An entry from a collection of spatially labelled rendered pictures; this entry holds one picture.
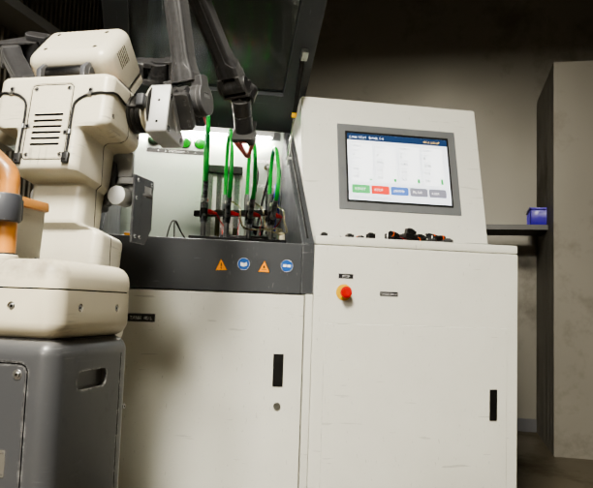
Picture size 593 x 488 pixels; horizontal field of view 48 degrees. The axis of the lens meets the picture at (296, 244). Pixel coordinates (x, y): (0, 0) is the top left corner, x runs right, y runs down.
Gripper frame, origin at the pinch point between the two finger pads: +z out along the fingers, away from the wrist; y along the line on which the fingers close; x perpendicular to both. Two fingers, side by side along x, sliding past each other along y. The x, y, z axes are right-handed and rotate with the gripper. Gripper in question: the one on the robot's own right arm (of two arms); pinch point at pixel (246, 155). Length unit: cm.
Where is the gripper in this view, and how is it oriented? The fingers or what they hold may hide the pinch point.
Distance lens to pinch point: 211.1
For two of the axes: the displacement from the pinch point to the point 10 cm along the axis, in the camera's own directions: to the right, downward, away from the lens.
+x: -10.0, -0.2, 0.8
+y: 0.7, -6.6, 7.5
